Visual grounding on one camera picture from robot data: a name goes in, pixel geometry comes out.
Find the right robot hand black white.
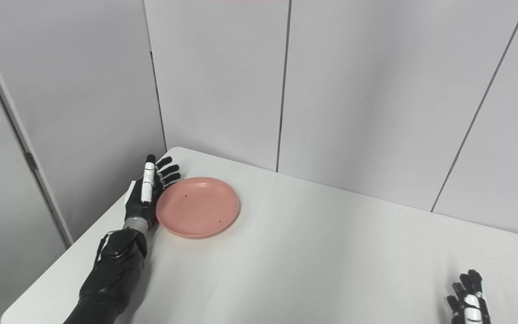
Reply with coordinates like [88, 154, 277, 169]
[447, 269, 492, 324]

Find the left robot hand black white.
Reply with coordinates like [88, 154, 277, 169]
[124, 154, 182, 230]

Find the pink round plate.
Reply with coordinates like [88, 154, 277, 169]
[156, 176, 241, 239]

